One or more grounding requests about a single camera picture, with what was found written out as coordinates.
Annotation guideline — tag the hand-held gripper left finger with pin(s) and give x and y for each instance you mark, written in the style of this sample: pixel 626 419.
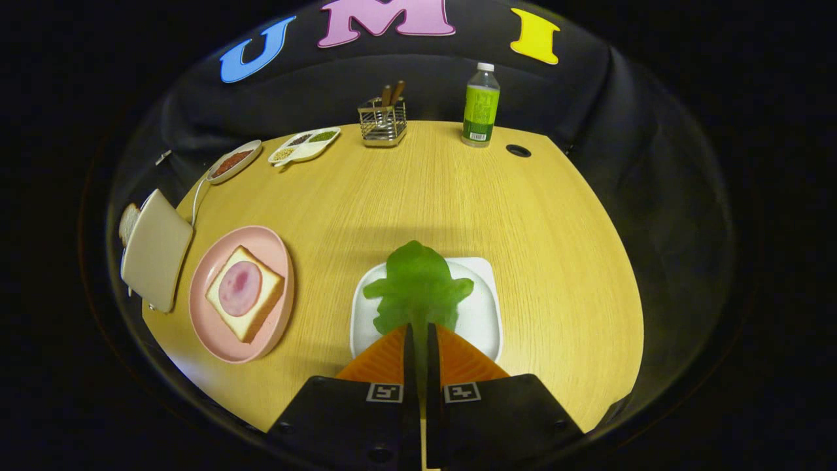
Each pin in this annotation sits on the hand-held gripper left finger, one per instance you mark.
pixel 410 366

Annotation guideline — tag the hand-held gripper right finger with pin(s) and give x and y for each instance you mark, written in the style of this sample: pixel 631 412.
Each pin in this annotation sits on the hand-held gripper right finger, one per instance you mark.
pixel 433 366

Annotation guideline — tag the green lettuce leaf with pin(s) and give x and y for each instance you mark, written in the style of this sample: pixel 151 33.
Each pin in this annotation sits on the green lettuce leaf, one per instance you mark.
pixel 418 288

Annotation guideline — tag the toasted bread slice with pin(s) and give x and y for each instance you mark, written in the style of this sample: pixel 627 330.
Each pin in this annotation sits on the toasted bread slice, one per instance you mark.
pixel 129 224

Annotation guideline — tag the white square plate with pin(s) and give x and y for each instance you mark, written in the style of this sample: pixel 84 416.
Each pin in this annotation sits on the white square plate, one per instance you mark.
pixel 480 307

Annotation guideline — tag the square bread slice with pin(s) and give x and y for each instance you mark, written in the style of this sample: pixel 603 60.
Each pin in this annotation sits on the square bread slice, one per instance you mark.
pixel 261 314

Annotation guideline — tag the pink ham slice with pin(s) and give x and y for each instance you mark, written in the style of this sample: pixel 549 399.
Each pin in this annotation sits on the pink ham slice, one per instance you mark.
pixel 240 288

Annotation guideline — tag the pink plate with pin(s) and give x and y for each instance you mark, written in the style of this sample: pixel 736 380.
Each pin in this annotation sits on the pink plate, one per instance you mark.
pixel 216 327

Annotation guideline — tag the white divided seasoning dish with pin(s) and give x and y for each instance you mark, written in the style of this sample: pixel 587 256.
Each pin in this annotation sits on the white divided seasoning dish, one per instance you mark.
pixel 304 152

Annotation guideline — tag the green seasoning pile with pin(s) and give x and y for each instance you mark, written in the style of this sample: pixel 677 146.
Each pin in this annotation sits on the green seasoning pile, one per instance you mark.
pixel 323 136

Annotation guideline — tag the beige seasoning pile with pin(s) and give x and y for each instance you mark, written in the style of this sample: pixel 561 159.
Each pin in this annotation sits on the beige seasoning pile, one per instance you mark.
pixel 282 154

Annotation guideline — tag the dark brown seasoning pile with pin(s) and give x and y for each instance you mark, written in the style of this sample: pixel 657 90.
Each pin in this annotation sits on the dark brown seasoning pile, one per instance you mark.
pixel 301 139

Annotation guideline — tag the round beige plate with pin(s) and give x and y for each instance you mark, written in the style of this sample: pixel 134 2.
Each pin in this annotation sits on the round beige plate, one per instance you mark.
pixel 243 169

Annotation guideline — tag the green label plastic bottle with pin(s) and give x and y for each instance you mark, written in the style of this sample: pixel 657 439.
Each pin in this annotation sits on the green label plastic bottle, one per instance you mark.
pixel 480 111

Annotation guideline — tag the red meat slice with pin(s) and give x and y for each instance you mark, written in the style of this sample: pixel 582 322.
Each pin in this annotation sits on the red meat slice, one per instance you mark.
pixel 232 163

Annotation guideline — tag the white toaster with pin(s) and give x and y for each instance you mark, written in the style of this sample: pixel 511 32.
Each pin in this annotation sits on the white toaster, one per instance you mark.
pixel 157 252

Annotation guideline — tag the black backdrop cloth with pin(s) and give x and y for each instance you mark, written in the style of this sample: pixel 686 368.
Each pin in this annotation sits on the black backdrop cloth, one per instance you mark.
pixel 431 78

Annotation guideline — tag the white cloth clip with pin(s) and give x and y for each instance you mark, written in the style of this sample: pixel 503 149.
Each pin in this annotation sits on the white cloth clip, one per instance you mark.
pixel 163 157

